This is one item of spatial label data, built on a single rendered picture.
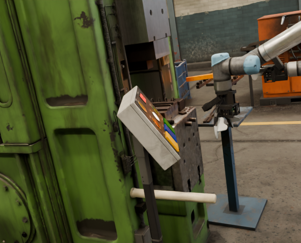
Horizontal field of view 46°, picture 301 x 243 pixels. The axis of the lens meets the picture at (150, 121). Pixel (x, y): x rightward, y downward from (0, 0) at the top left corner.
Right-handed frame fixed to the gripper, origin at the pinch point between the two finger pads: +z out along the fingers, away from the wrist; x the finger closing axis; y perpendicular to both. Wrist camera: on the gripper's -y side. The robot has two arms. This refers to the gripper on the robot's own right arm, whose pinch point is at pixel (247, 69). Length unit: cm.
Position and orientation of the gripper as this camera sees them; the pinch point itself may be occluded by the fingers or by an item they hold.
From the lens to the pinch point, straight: 196.3
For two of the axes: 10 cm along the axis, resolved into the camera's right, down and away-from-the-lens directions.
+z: -8.9, 0.4, 4.5
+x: 4.1, -3.3, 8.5
